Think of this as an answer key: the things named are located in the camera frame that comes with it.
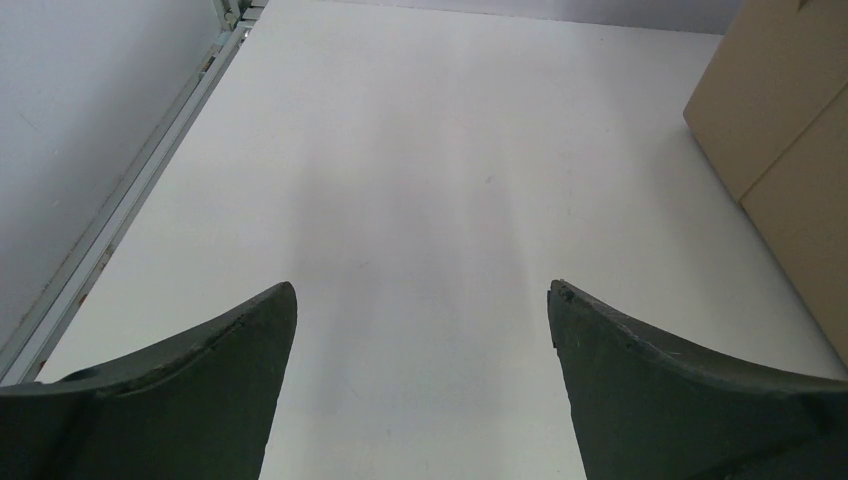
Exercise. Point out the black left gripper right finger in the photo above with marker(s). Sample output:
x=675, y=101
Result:
x=647, y=404

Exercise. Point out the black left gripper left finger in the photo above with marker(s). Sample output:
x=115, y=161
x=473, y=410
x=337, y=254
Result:
x=197, y=405

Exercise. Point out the tan plastic toolbox bin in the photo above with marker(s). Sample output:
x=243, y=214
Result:
x=770, y=114

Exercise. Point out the aluminium frame rail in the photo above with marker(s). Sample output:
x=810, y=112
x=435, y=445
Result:
x=96, y=96

